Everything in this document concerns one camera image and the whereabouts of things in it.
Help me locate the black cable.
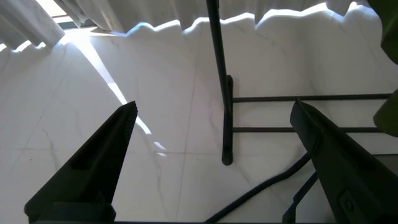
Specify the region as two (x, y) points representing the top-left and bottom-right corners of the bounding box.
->
(205, 152), (312, 223)

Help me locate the black clothes rack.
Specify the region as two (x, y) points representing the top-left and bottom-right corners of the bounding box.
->
(205, 0), (393, 166)

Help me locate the white curtain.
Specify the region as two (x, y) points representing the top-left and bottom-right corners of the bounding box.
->
(0, 0), (66, 50)
(54, 0), (371, 34)

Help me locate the window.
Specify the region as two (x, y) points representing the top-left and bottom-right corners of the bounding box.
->
(35, 0), (97, 30)

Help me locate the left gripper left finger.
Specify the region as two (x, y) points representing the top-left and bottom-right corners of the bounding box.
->
(24, 100), (139, 223)

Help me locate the green long-sleeved shirt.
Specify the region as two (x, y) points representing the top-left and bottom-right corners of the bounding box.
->
(366, 0), (398, 138)

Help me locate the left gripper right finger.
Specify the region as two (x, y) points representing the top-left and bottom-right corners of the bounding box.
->
(289, 98), (398, 223)

